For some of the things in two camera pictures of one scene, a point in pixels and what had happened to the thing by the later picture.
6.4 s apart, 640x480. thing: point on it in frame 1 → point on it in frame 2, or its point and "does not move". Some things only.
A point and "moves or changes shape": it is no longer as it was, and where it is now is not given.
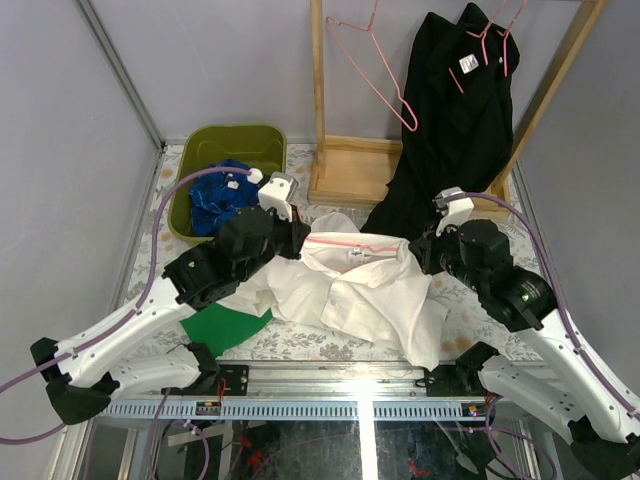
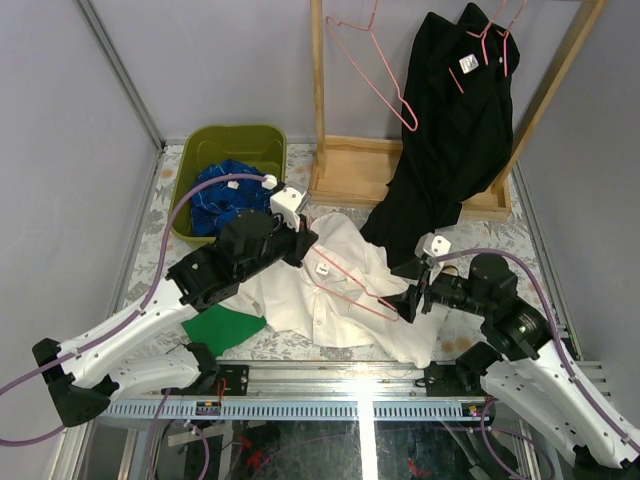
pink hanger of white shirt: [375, 249] → [370, 294]
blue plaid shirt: [216, 196] does not move
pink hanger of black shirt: [483, 35] does not move
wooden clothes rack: [364, 171] does not move
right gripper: [424, 249] → [405, 302]
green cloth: [219, 326] does not move
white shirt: [366, 284] moves or changes shape
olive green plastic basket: [254, 147] does not move
